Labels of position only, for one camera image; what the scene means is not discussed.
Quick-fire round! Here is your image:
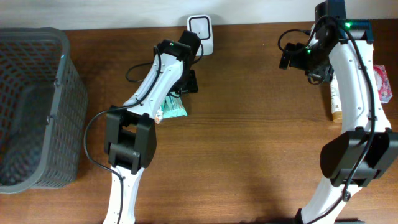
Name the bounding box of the grey plastic basket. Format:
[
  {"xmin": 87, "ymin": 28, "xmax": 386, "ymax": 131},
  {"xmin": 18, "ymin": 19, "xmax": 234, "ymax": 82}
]
[{"xmin": 1, "ymin": 27, "xmax": 88, "ymax": 194}]

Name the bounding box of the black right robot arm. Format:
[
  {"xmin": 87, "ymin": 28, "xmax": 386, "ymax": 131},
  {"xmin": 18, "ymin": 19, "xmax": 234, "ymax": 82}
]
[{"xmin": 279, "ymin": 0, "xmax": 397, "ymax": 223}]

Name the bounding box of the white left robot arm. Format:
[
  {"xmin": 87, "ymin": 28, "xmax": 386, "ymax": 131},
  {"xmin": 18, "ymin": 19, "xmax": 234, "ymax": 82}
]
[{"xmin": 104, "ymin": 30, "xmax": 201, "ymax": 223}]

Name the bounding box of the white Pantene tube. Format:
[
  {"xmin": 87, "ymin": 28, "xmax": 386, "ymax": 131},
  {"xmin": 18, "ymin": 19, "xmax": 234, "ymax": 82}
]
[{"xmin": 330, "ymin": 75, "xmax": 343, "ymax": 123}]

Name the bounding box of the white barcode scanner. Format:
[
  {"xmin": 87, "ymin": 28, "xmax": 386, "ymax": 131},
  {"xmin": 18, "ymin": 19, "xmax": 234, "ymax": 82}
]
[{"xmin": 187, "ymin": 14, "xmax": 214, "ymax": 57}]

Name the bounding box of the green wipes pack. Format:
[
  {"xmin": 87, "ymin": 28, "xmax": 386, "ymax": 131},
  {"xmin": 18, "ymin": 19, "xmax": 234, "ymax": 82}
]
[{"xmin": 163, "ymin": 96, "xmax": 187, "ymax": 119}]

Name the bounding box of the red purple tissue pack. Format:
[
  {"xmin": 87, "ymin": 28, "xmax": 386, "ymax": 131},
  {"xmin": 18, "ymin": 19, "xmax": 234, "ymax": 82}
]
[{"xmin": 373, "ymin": 65, "xmax": 393, "ymax": 104}]

